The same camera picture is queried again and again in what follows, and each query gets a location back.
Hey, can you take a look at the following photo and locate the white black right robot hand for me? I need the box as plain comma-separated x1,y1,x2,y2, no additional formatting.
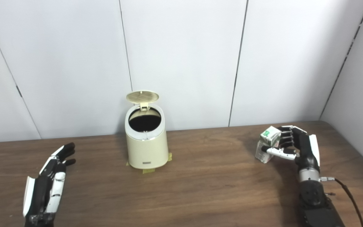
261,125,321,174

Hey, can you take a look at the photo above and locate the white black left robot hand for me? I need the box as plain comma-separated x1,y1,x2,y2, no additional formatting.
23,143,76,227

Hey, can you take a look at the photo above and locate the white green milk carton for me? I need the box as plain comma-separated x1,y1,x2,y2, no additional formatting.
255,126,282,164

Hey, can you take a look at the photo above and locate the cream round bin lid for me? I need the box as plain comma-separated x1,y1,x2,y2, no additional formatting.
126,91,159,111

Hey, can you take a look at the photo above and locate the cream-colored cylindrical bin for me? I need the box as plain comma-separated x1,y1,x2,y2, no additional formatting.
125,103,169,169

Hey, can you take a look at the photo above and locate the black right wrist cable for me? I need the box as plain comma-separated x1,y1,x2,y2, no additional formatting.
320,177,363,227

